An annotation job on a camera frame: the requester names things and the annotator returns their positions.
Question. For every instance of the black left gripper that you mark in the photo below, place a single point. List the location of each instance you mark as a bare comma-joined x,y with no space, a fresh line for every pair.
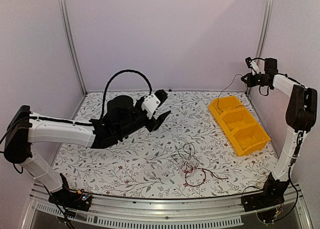
156,124

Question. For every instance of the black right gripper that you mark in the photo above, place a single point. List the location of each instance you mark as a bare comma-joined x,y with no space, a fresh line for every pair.
249,83

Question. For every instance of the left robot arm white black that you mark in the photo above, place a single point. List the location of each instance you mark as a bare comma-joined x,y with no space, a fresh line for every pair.
123,118

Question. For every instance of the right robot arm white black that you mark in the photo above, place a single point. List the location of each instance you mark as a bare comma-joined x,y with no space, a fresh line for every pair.
300,115

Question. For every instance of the floral patterned table mat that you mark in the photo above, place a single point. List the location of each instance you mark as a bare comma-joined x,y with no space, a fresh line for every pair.
189,156

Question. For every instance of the yellow three-compartment bin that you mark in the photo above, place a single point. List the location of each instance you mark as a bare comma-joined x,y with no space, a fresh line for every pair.
242,130

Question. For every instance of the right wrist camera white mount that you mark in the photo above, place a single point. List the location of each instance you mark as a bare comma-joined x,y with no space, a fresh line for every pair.
251,64

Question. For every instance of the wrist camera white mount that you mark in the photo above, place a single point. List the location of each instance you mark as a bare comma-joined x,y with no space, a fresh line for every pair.
151,102
251,64

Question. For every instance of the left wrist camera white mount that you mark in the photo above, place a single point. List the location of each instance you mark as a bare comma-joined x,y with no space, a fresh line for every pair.
151,102

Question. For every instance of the right aluminium frame post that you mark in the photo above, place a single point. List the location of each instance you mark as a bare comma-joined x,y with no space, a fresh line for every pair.
265,26

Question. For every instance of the aluminium frame post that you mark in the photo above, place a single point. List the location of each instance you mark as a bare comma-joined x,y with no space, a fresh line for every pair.
71,45
265,26

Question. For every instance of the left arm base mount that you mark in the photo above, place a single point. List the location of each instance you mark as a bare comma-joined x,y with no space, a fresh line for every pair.
80,200

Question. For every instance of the front aluminium rail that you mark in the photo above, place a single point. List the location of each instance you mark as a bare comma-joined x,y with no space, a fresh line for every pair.
114,212

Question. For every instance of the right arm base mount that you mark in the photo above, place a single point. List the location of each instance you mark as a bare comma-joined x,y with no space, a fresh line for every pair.
265,202

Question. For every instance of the left aluminium frame post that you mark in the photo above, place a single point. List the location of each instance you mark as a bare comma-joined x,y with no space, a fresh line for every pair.
71,45

